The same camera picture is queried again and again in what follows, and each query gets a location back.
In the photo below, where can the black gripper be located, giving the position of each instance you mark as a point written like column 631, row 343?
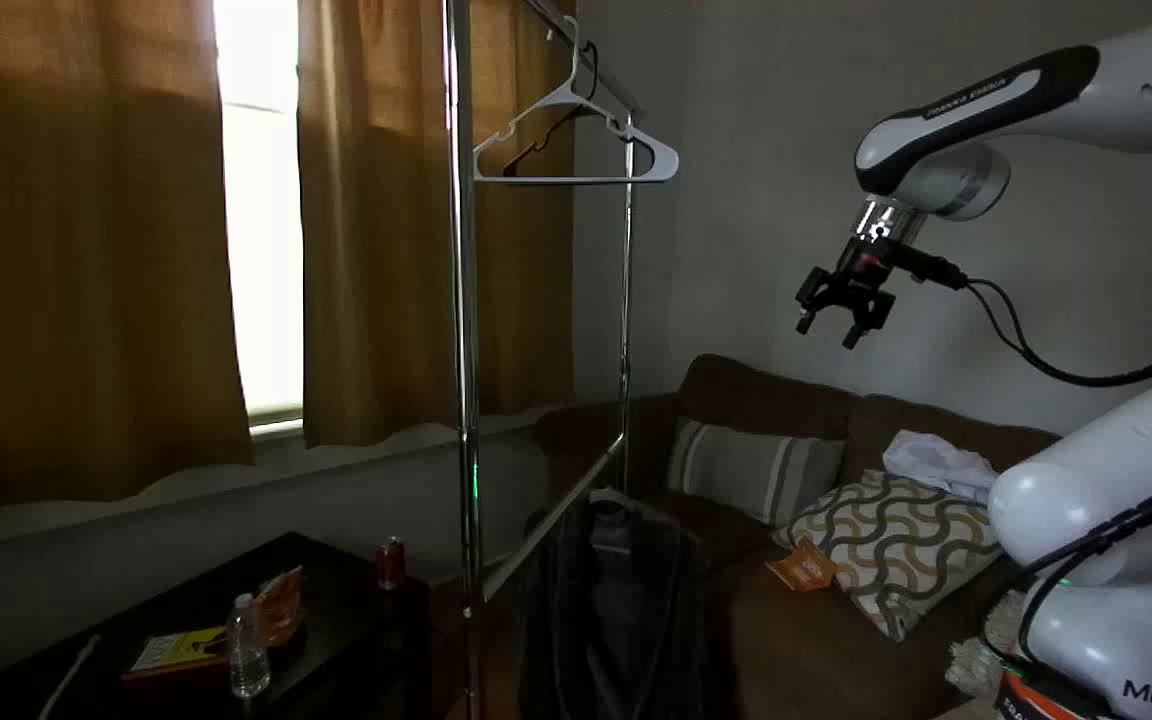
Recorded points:
column 864, row 264

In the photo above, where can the white plastic coat hanger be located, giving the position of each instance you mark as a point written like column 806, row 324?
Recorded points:
column 563, row 176

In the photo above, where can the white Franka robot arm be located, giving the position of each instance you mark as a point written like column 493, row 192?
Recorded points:
column 1109, row 93

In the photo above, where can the brown fabric sofa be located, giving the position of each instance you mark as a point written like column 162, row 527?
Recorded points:
column 762, row 403

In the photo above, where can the white crumpled cloth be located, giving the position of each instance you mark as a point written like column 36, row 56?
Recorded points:
column 940, row 467

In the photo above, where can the grey striped pillow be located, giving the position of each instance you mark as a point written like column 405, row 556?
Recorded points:
column 748, row 469

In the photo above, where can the wavy patterned pillow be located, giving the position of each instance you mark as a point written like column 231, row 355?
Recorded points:
column 888, row 545

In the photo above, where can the small orange packet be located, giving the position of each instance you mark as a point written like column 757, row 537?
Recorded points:
column 801, row 569

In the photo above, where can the black hanging garment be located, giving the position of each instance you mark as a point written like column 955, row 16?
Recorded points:
column 631, row 612

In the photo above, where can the metal garment rack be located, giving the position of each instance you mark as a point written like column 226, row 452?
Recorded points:
column 465, row 264

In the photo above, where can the small white crumpled paper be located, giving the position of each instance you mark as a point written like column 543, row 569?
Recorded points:
column 972, row 667

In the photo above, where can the narrow mustard curtain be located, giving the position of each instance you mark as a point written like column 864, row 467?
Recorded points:
column 377, row 264

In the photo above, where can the red drink can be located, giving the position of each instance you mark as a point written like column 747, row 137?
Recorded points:
column 393, row 565

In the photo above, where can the bright window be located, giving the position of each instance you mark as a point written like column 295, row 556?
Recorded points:
column 260, row 200

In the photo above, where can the black low table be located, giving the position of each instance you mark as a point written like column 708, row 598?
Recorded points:
column 336, row 641

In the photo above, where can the orange snack bag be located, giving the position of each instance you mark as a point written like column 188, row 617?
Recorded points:
column 283, row 605

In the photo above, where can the clear plastic bottle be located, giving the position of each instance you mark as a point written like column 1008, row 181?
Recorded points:
column 248, row 661

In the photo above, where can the flat paper packet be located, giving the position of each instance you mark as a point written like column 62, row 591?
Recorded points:
column 179, row 653

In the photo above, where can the wide mustard curtain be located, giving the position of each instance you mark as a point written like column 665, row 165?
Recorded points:
column 70, row 264

